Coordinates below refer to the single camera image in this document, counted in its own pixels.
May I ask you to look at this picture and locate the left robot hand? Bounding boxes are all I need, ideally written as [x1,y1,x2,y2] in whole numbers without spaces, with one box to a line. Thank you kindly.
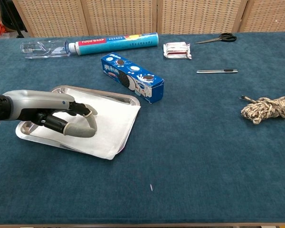
[0,89,98,138]

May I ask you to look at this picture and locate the white paper towel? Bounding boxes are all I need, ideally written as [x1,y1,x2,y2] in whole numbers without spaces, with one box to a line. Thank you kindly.
[29,89,142,161]

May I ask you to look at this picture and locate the silver metal tray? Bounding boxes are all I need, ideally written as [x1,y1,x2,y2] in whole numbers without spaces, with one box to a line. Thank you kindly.
[15,85,141,156]

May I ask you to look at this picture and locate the clear plastic bottle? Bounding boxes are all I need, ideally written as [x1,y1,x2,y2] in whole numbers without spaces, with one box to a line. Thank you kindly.
[20,39,71,59]

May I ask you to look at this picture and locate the black tripod stand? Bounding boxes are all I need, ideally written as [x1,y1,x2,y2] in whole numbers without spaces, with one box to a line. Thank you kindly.
[3,0,26,38]

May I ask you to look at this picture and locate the blue cookie box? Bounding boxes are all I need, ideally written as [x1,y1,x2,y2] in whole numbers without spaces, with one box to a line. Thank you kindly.
[101,52,165,105]

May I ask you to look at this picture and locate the food wrap roll box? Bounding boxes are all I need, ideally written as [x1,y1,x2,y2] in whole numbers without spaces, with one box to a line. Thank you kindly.
[68,32,159,56]

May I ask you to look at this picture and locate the wicker folding screen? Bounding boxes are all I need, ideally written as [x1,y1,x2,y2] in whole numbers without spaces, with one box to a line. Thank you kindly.
[12,0,285,38]

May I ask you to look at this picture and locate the white red small packet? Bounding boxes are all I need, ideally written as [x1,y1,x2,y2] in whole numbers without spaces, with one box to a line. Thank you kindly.
[163,41,192,60]

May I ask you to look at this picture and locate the blue table cloth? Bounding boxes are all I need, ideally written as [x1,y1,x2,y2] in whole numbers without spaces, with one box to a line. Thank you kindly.
[0,31,285,225]

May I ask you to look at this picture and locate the silver black pen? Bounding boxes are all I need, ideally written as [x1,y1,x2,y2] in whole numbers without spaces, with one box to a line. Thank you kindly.
[196,69,238,74]

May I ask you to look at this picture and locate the black handled scissors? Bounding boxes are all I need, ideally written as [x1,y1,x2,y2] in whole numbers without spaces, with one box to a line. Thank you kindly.
[193,32,238,45]

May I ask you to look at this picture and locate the beige brown rope bundle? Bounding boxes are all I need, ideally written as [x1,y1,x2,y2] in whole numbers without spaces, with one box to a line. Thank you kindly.
[239,94,285,125]

